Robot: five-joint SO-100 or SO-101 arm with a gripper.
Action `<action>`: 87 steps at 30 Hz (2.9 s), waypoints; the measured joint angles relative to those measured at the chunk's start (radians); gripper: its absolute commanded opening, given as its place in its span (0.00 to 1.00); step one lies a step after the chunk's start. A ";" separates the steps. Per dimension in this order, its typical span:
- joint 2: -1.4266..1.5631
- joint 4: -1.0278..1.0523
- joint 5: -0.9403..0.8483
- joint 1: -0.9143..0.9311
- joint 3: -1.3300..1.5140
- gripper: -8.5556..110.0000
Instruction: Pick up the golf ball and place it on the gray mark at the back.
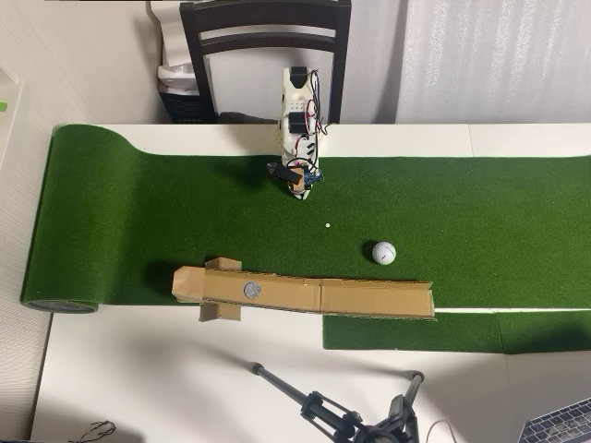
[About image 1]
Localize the black tape strip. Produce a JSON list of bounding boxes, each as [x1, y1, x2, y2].
[[267, 162, 302, 183]]

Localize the dark wooden chair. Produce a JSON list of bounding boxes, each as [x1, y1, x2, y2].
[[178, 0, 352, 126]]

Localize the white foam packaging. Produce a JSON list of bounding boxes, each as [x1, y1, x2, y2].
[[147, 0, 200, 93]]

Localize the large green putting mat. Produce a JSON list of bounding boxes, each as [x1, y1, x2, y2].
[[20, 123, 591, 316]]

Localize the thin white cable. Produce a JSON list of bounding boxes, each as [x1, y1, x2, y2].
[[424, 418, 463, 443]]

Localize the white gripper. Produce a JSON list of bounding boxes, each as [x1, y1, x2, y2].
[[280, 146, 324, 200]]

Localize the dark blue box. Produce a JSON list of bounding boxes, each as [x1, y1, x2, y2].
[[159, 87, 218, 125]]

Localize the cardboard box wall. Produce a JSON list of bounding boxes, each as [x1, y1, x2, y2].
[[171, 257, 438, 323]]

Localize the red black arm wires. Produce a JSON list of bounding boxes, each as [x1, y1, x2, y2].
[[283, 68, 332, 168]]

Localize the white curtain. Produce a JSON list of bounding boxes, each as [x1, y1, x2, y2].
[[395, 0, 591, 125]]

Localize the black camera tripod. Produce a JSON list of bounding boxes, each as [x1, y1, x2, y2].
[[248, 362, 426, 443]]

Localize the small green turf mat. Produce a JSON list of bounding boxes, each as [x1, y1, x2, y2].
[[321, 307, 591, 355]]

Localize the laptop keyboard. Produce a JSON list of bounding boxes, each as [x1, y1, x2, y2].
[[516, 399, 591, 443]]

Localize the tangled black wires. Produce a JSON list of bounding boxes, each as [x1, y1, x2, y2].
[[76, 420, 116, 442]]

